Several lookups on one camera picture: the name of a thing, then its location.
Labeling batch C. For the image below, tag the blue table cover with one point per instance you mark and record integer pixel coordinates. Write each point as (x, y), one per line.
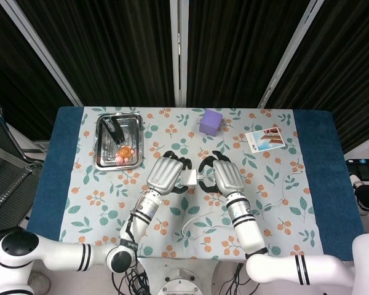
(319, 172)

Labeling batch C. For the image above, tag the white plastic block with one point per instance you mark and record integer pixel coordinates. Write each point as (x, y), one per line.
(189, 179)

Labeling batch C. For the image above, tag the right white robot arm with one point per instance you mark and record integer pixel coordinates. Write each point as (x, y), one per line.
(283, 246)

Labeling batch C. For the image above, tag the white shoe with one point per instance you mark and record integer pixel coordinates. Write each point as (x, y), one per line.
(40, 281)

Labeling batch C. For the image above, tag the silver metal tray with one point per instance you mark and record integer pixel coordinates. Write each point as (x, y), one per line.
(118, 140)

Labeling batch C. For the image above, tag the white window frame post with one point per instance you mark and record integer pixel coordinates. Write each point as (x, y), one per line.
(180, 52)

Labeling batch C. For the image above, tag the purple cube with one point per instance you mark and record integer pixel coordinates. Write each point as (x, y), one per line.
(211, 121)

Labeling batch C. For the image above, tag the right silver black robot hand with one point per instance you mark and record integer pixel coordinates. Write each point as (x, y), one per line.
(226, 176)

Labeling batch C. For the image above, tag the orange pink turtle toy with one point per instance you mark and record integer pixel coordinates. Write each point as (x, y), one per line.
(124, 155)

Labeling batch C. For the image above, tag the picture postcard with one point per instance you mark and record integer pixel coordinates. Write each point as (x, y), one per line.
(266, 139)

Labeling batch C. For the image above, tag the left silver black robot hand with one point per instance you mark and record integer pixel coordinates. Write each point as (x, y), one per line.
(166, 175)

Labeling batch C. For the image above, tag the black stapler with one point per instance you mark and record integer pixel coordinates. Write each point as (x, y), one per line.
(113, 130)

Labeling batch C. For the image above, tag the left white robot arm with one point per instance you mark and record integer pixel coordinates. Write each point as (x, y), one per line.
(80, 246)

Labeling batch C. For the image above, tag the floral patterned tablecloth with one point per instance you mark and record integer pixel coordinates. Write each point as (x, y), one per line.
(190, 138)

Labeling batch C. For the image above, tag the round silver robot base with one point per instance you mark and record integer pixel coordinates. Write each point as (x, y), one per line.
(180, 284)

